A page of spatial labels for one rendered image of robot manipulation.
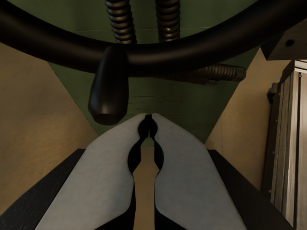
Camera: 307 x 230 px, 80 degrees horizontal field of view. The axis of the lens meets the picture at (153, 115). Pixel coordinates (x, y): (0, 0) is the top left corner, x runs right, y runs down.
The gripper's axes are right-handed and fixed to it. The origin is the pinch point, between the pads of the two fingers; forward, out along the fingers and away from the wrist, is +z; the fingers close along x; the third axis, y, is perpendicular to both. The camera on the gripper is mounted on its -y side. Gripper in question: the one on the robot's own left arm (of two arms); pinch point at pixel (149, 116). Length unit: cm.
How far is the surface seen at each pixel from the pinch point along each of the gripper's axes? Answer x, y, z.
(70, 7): -13.1, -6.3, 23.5
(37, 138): -55, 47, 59
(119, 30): -3.3, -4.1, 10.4
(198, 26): 7.9, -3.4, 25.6
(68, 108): -44, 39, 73
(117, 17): -3.3, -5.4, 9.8
